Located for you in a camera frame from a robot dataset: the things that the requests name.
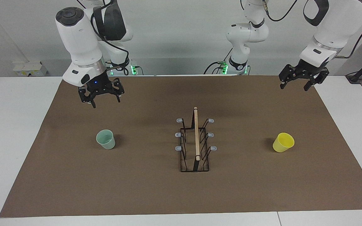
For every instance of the light green plastic cup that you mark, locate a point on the light green plastic cup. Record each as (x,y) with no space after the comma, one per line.
(106,140)

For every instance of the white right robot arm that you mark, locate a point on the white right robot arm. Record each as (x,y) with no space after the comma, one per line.
(77,37)

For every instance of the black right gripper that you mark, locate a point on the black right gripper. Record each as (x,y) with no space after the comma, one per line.
(97,83)

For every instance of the yellow plastic cup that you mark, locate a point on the yellow plastic cup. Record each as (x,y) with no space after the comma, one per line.
(283,142)

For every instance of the brown table mat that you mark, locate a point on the brown table mat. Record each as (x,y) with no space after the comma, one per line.
(105,182)

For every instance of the white power strip box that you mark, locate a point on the white power strip box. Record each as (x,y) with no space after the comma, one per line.
(30,69)

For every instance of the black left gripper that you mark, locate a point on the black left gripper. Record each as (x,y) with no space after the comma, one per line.
(309,70)

